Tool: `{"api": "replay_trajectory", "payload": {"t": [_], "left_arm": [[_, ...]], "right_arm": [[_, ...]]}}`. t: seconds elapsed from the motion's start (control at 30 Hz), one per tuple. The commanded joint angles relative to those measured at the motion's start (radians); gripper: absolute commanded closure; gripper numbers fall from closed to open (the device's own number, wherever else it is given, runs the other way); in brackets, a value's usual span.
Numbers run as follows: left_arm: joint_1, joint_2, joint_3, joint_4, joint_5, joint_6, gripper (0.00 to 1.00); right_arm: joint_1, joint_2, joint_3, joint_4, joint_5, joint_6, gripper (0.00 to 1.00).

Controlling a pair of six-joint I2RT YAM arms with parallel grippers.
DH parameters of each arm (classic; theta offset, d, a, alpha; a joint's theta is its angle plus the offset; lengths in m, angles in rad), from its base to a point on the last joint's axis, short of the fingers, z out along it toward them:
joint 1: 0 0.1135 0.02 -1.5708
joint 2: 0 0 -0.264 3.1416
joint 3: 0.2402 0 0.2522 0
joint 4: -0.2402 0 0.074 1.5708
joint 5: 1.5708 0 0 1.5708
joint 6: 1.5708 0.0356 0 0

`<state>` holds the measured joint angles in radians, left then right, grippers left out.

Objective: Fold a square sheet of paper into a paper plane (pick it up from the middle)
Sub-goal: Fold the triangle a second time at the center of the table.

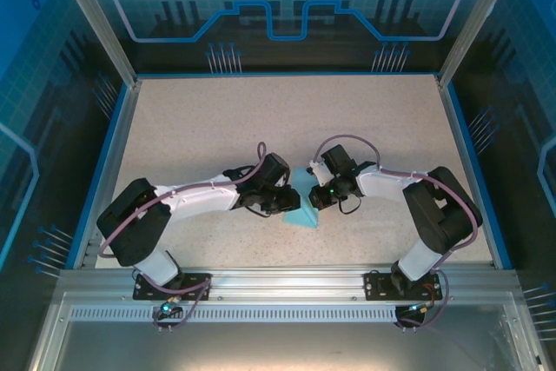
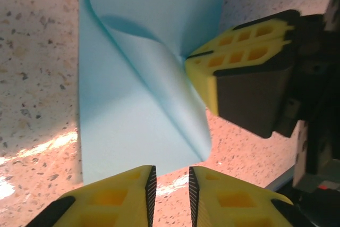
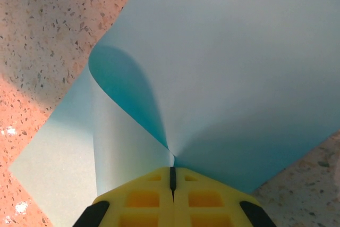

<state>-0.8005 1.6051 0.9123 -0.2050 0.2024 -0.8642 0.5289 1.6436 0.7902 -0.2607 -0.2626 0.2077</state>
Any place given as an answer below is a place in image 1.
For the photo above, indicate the light blue paper sheet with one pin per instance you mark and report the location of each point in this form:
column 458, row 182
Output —
column 306, row 216

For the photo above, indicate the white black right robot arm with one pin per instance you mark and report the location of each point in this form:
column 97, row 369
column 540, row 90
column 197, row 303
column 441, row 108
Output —
column 382, row 186

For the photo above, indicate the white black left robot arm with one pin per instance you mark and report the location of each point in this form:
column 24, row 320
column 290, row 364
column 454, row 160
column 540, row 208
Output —
column 195, row 203

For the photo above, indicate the blue table edge border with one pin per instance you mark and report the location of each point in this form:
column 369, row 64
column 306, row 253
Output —
column 286, row 74

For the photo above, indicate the blue printed grid panel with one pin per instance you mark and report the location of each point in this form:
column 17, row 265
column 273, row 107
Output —
column 35, row 127
column 521, row 127

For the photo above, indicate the aluminium mounting rail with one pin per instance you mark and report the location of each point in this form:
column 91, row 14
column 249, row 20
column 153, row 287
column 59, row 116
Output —
column 286, row 284

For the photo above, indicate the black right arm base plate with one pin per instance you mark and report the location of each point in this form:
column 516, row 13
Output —
column 375, row 286

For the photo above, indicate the aluminium side rail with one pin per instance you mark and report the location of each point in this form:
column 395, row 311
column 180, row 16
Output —
column 110, row 171

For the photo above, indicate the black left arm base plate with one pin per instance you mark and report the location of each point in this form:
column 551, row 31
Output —
column 143, row 288

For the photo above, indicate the aluminium frame post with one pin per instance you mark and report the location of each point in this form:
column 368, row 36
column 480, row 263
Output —
column 473, row 28
column 100, row 28

